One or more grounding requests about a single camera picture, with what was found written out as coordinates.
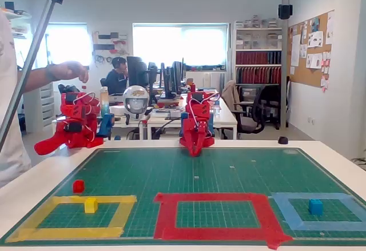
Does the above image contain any yellow cube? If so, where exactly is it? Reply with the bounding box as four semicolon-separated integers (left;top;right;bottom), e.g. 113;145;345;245
84;197;98;214

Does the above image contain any cork pin board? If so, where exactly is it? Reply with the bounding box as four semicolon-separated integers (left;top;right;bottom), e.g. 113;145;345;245
287;9;335;89

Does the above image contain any blue cube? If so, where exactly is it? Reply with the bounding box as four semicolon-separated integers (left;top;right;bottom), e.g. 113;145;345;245
308;198;324;216

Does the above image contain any white helmet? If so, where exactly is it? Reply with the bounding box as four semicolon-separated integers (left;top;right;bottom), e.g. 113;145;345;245
122;85;150;120

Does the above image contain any person's forearm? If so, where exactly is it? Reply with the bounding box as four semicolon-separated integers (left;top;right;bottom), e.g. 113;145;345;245
17;64;54;94

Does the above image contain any black computer monitor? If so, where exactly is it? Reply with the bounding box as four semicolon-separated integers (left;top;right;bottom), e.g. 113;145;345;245
126;55;149;89
147;62;160;103
160;58;186;99

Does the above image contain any bright window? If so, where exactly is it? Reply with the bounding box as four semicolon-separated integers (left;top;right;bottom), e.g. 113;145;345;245
45;22;93;71
132;22;229;70

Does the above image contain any beige jacket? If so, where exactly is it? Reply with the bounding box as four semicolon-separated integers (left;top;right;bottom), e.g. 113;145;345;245
221;80;244;111

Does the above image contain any blue tape square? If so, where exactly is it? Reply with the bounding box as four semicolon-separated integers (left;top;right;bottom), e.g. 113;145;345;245
268;192;366;232

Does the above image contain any colourful drink bottle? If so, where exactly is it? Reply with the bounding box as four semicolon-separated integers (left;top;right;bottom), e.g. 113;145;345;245
100;86;110;117

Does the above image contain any red tape square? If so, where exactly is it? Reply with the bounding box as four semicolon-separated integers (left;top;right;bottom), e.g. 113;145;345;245
153;193;294;250

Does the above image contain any seated person dark sweater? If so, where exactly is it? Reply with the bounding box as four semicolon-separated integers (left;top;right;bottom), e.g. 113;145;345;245
100;57;129;96

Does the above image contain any wall tool rack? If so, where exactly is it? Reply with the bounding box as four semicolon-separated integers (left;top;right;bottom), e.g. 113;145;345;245
91;30;129;67

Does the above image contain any green cutting mat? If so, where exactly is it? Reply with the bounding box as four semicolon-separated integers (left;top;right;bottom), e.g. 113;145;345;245
0;147;366;246

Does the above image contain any slanted metal pole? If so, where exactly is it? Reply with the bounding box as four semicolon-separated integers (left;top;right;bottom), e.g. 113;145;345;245
0;0;66;152

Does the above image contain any black office chair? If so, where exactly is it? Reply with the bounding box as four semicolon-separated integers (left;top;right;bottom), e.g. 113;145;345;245
228;86;268;140
261;85;283;130

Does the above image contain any yellow tape square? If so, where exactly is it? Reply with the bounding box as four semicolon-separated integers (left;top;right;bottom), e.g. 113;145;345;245
5;195;137;243

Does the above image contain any white office desk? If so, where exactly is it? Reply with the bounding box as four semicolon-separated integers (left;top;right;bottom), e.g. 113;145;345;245
51;90;238;141

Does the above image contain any upright metal pole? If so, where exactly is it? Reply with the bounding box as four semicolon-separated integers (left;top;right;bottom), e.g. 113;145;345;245
281;0;291;129

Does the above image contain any white drawer unit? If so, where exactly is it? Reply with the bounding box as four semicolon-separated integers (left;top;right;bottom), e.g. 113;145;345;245
23;82;55;133

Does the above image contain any white servo cable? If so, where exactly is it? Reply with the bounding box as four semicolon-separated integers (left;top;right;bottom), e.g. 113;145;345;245
73;91;97;143
189;92;220;137

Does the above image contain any white wall shelf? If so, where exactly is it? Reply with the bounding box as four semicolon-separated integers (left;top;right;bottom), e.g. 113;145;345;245
4;1;32;39

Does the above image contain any white bookshelf with binders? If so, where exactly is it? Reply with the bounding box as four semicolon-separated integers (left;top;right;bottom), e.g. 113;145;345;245
233;15;284;103

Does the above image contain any white shirt torso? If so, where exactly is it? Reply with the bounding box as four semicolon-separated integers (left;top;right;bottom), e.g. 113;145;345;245
0;9;32;189

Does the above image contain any person's hand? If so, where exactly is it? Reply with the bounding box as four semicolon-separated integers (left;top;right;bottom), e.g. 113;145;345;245
53;61;90;83

